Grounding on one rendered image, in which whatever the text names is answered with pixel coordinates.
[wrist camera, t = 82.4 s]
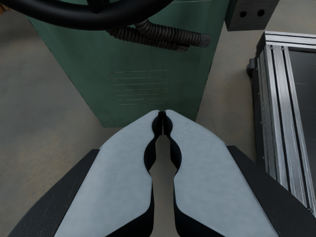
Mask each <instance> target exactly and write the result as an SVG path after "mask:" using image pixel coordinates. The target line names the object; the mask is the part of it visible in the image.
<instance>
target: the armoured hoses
mask: <svg viewBox="0 0 316 237"><path fill-rule="evenodd" d="M108 3H110V0H103V4H108ZM134 26H135V28H134V27H132V28H131V27H130V26H129V27H123V28H118V29H113V30H105V31H106V32H107V33H109V35H111V36H113V37H114V38H115V39H117V38H118V39H119V40H123V41H125V40H126V41H127V42H128V41H130V42H134V43H137V44H139V43H140V44H144V45H147V46H148V45H150V46H153V47H159V48H165V49H168V50H169V49H170V50H174V51H175V50H176V51H179V52H184V53H186V52H187V51H188V49H189V47H190V45H192V46H197V47H204V48H207V47H208V46H209V45H210V43H211V37H210V35H206V34H201V33H198V32H197V33H196V32H191V31H188V30H182V29H178V28H173V27H169V26H168V27H167V26H163V25H159V24H157V25H156V24H154V23H151V22H150V21H149V20H148V19H145V20H143V21H141V22H138V23H136V24H134Z"/></svg>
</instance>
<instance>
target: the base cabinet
mask: <svg viewBox="0 0 316 237"><path fill-rule="evenodd" d="M229 2H230V0H174V1H173V2H171V3H170V4H169V5H168V6H166V7H165V8H164V9H162V10H161V11H159V12H158V13H156V14H154V15H153V16H151V17H149V18H148V20H149V21H150V22H151V23H154V24H156V25H157V24H159V25H163V26H167V27H168V26H169V27H173V28H178V29H182V30H188V31H191V32H196V33H197V32H198V33H201V34H206V35H210V37H211V43H210V45H209V46H208V47H207V48H204V47H197V46H192V45H190V47H189V49H188V51H187V52H186V53H184V52H179V51H176V50H175V51H174V50H170V49H169V50H168V49H165V48H159V47H153V46H150V45H148V46H147V45H144V44H140V43H139V44H137V43H134V42H130V41H128V42H127V41H126V40H125V41H123V40H119V39H118V38H117V39H115V38H114V37H113V36H111V35H109V33H107V32H106V31H85V30H76V29H70V28H65V27H61V26H56V25H53V24H48V23H45V22H43V21H40V20H37V19H34V18H31V17H29V16H26V15H25V16H26V17H27V19H28V20H29V22H30V23H31V24H32V26H33V27H34V29H35V30H36V32H37V33H38V35H39V36H40V37H41V39H42V40H43V42H44V43H45V44H46V46H47V47H48V49H49V50H50V52H51V53H52V55H53V56H54V57H55V59H56V60H57V61H58V63H59V64H60V66H61V67H62V69H63V70H64V72H65V73H66V75H67V76H68V77H69V79H70V80H71V82H72V83H73V85H74V86H75V87H76V89H77V90H78V92H79V93H80V95H81V96H82V97H83V99H84V100H85V102H86V103H87V105H88V106H89V108H90V109H91V111H92V112H93V113H94V115H95V116H96V117H97V119H98V120H99V122H100V123H101V125H102V126H103V127H104V128H107V127H126V126H128V125H129V124H131V123H133V122H134V121H136V120H138V119H139V118H141V117H143V116H144V115H146V114H147V113H149V112H151V111H154V110H159V111H165V110H173V111H175V112H177V113H179V114H181V115H182V116H184V117H186V118H188V119H190V120H192V121H194V122H195V121H196V118H197V114H198V110H199V107H200V104H201V100H202V97H203V93H204V90H205V86H206V82H207V79H208V75H209V72H210V69H211V65H212V62H213V58H214V54H215V51H216V48H217V44H218V41H219V37H220V34H221V30H222V26H223V23H224V19H225V16H226V13H227V9H228V6H229Z"/></svg>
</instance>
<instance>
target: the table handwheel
mask: <svg viewBox="0 0 316 237"><path fill-rule="evenodd" d="M173 1H174V0H119V1H116V2H113V3H108V4H103V0H87V3H88V5H81V4H73V3H68V2H64V1H60V0H0V3H1V4H3V5H5V6H7V7H9V8H11V9H13V10H15V11H17V12H19V13H21V14H24V15H26V16H29V17H31V18H34V19H37V20H40V21H43V22H45V23H48V24H53V25H56V26H61V27H65V28H70V29H76V30H85V31H105V30H113V29H118V28H123V27H127V26H130V25H133V24H136V23H138V22H141V21H143V20H145V19H147V18H149V17H151V16H153V15H154V14H156V13H158V12H159V11H161V10H162V9H164V8H165V7H166V6H168V5H169V4H170V3H171V2H173Z"/></svg>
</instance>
